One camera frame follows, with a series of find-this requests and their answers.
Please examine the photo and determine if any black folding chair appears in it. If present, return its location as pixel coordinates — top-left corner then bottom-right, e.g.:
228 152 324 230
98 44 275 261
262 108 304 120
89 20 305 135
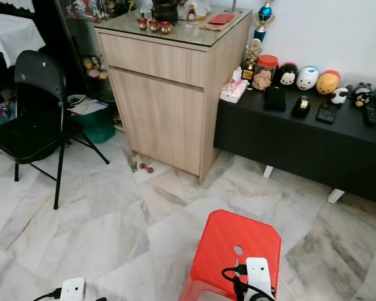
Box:
0 50 110 210

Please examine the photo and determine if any green plastic bin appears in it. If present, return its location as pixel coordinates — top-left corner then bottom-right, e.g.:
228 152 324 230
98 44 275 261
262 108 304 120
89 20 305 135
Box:
69 97 117 144

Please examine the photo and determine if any white lace tablecloth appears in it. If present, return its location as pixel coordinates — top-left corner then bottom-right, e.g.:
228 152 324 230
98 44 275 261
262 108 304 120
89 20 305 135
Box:
0 13 39 68

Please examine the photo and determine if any glass display cabinet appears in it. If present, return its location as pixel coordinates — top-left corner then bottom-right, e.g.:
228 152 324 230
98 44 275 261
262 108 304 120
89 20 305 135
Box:
51 0 133 126

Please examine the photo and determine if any light wooden cabinet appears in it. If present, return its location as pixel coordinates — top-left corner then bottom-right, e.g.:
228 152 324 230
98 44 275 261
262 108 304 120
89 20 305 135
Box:
94 9 253 184

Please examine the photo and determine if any dark teapot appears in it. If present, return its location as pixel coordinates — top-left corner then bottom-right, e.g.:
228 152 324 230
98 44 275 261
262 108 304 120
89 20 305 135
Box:
152 0 180 24

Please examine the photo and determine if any red plastic stool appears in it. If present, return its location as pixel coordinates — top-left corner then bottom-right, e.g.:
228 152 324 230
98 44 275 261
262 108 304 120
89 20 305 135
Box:
179 209 281 301

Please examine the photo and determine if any pink tissue pack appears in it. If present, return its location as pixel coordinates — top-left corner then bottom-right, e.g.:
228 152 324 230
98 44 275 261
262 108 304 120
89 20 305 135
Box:
219 68 249 103

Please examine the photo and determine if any white ceramic figurine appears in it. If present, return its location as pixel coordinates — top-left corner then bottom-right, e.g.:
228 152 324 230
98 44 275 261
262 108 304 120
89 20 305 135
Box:
185 0 212 21

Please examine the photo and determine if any red envelope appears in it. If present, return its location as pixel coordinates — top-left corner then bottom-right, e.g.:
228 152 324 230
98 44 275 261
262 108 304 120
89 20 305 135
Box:
201 13 238 32

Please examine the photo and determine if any gold trophy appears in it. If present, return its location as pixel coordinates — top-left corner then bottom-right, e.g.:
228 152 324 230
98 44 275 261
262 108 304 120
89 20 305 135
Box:
241 39 264 81

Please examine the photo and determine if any red lidded snack jar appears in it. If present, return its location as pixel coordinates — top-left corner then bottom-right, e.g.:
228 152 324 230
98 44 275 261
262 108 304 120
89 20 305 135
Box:
252 55 279 92

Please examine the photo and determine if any black box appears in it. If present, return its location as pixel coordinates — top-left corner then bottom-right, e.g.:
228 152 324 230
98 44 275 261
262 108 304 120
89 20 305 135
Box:
264 87 287 112

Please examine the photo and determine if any black low bench cabinet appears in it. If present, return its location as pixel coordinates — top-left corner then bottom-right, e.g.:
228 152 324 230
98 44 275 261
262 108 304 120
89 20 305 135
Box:
214 87 376 206

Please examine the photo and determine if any black mouse plush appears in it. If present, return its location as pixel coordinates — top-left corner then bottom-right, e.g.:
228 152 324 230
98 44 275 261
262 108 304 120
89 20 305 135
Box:
274 62 300 87

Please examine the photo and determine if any blue trophy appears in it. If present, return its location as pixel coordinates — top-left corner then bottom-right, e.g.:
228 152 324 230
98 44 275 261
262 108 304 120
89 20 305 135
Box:
254 0 276 42

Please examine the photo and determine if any black tape dispenser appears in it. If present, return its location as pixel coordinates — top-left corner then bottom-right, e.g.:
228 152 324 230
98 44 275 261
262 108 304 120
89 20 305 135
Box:
292 95 312 119

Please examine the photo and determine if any white round plush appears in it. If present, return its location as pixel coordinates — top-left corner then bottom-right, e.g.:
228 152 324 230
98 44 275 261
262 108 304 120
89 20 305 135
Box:
296 66 320 91

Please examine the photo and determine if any orange round plush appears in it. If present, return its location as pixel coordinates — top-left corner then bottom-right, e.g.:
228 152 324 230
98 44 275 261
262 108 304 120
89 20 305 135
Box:
316 70 341 95

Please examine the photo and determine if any small panda figurine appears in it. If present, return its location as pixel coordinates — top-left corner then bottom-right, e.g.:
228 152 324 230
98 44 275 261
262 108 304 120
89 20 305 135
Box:
330 87 350 105

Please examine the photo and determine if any black bear figurine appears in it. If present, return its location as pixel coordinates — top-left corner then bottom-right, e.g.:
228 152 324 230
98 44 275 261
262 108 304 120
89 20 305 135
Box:
352 83 374 107

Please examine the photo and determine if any black remote control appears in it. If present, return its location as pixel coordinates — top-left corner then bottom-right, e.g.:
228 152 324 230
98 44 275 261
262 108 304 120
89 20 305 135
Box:
363 103 376 127

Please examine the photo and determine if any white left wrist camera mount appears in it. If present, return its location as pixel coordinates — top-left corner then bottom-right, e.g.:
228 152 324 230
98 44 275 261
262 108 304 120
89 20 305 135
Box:
61 278 86 301

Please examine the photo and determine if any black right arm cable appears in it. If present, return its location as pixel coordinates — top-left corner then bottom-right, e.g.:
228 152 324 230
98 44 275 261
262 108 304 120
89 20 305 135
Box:
222 263 276 301

